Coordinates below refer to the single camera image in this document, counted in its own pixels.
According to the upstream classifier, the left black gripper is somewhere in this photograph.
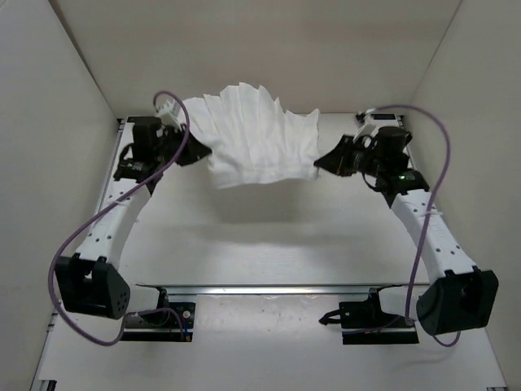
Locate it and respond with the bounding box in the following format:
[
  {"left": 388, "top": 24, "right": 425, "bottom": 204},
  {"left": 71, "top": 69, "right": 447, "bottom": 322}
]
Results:
[{"left": 160, "top": 120, "right": 213, "bottom": 164}]

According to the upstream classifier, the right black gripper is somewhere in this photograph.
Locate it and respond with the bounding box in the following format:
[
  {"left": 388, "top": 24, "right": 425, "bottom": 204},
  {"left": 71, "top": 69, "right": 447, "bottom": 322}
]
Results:
[{"left": 313, "top": 136, "right": 383, "bottom": 179}]

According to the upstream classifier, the white pleated skirt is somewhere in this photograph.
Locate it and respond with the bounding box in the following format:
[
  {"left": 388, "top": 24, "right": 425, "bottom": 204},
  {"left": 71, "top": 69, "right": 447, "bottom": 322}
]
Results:
[{"left": 183, "top": 82, "right": 320, "bottom": 189}]

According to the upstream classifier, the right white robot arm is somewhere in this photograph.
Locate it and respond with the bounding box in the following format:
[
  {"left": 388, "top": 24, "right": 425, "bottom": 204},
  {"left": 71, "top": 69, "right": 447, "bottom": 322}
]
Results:
[{"left": 314, "top": 125, "right": 499, "bottom": 336}]

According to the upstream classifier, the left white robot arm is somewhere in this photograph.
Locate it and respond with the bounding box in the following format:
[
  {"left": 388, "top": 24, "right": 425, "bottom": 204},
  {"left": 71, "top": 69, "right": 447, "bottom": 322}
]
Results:
[{"left": 55, "top": 115, "right": 211, "bottom": 324}]

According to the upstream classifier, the right blue corner label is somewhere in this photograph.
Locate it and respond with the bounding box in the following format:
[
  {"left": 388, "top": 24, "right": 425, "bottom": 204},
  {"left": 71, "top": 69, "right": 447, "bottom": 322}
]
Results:
[{"left": 371, "top": 113, "right": 396, "bottom": 121}]

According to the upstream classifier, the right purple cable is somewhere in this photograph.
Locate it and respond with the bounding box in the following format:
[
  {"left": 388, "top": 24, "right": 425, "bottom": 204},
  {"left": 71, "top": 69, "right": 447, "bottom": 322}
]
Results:
[{"left": 368, "top": 104, "right": 463, "bottom": 348}]

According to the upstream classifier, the purple cable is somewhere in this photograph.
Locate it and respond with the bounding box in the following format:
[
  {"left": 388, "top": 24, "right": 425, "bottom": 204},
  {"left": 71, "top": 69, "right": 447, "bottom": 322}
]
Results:
[
  {"left": 368, "top": 104, "right": 463, "bottom": 348},
  {"left": 47, "top": 90, "right": 191, "bottom": 347}
]

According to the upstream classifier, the aluminium front rail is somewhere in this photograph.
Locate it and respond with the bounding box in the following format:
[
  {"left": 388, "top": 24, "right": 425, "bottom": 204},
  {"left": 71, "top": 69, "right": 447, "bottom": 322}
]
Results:
[{"left": 129, "top": 283, "right": 428, "bottom": 297}]

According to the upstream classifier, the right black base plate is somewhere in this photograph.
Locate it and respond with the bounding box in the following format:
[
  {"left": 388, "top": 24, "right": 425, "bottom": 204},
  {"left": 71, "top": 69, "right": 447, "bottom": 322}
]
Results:
[{"left": 318, "top": 299, "right": 419, "bottom": 345}]

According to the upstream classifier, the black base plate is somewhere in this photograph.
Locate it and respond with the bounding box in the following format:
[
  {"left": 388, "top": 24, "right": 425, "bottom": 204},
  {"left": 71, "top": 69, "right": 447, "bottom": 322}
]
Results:
[
  {"left": 318, "top": 299, "right": 419, "bottom": 345},
  {"left": 121, "top": 301, "right": 196, "bottom": 343}
]

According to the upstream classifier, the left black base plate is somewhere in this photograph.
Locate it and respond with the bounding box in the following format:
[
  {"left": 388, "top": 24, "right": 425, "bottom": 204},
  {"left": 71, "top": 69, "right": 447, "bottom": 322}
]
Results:
[{"left": 121, "top": 301, "right": 196, "bottom": 343}]

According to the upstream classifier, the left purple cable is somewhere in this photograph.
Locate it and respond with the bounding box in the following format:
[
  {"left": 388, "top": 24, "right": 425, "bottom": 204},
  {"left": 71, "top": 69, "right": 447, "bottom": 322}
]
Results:
[{"left": 47, "top": 90, "right": 191, "bottom": 347}]

